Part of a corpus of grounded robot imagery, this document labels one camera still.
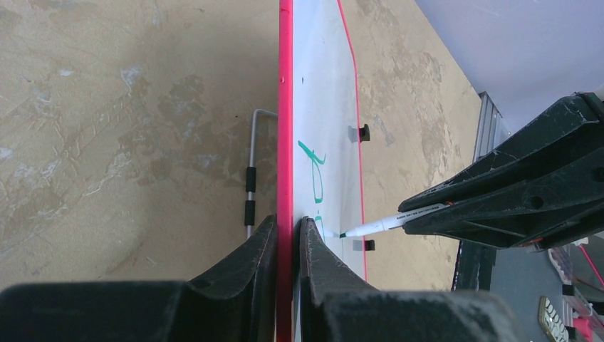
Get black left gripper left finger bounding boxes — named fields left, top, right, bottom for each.
left=1, top=215, right=277, bottom=341

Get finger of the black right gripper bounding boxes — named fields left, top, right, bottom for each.
left=398, top=93, right=603, bottom=212
left=404, top=148, right=603, bottom=249

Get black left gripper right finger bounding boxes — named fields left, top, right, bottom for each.
left=298, top=217, right=526, bottom=341

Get white green whiteboard marker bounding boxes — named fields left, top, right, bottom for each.
left=340, top=203, right=451, bottom=238

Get pink framed whiteboard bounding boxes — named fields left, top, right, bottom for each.
left=276, top=1, right=366, bottom=341

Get black whiteboard stand foot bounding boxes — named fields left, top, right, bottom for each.
left=358, top=124, right=370, bottom=143
left=364, top=239, right=376, bottom=252

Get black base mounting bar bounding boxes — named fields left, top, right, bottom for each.
left=451, top=241, right=496, bottom=291

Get aluminium frame rail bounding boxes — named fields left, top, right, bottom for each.
left=474, top=91, right=511, bottom=161

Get grey wire whiteboard stand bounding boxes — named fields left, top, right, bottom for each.
left=244, top=109, right=278, bottom=238

